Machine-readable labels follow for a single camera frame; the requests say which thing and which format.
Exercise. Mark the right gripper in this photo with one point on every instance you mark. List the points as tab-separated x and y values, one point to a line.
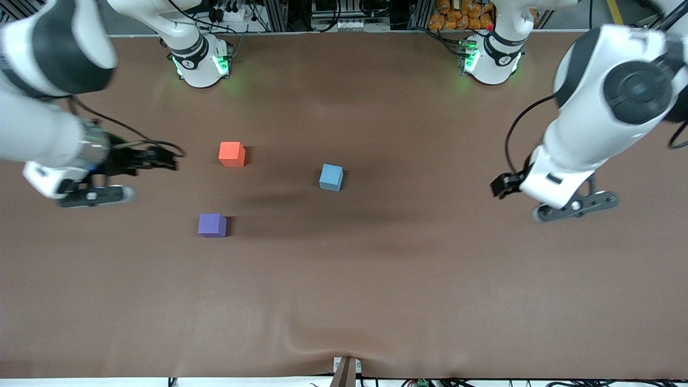
122	159

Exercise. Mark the brown table mat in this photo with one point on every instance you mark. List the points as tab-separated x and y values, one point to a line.
376	269

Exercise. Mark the blue block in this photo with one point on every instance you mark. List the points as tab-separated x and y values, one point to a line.
330	177

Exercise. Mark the white connector block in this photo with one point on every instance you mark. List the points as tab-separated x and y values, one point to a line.
355	25

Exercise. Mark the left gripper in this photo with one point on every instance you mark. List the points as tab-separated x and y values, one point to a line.
506	184

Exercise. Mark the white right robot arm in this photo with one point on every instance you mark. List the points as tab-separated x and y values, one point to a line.
32	129

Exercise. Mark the purple block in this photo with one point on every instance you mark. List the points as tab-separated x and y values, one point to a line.
211	224

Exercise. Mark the white power strip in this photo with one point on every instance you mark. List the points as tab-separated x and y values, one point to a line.
234	15

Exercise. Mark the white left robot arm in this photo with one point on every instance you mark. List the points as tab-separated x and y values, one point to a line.
591	129

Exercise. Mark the metal clamp with brown strip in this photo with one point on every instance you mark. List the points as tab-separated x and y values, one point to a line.
346	372

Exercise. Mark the bag of orange snacks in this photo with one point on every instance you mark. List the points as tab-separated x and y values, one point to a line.
457	16

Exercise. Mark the small green connector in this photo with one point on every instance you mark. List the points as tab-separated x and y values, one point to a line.
423	383

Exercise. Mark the orange block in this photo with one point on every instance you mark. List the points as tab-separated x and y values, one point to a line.
231	153

